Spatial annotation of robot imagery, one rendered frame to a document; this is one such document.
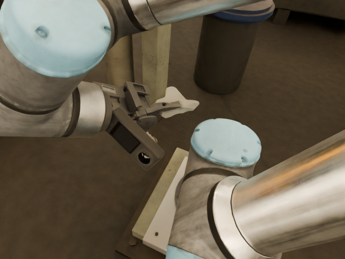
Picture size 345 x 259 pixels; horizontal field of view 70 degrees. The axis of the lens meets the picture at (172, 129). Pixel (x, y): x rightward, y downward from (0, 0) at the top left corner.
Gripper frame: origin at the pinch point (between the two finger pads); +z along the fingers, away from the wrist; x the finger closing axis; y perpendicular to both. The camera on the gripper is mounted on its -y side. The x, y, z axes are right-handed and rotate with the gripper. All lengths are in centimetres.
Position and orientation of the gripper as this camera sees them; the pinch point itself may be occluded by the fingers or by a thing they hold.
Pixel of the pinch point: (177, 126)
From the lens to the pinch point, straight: 55.1
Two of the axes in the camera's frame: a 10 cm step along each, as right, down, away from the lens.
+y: -3.8, -8.4, 4.0
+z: 6.9, 0.3, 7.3
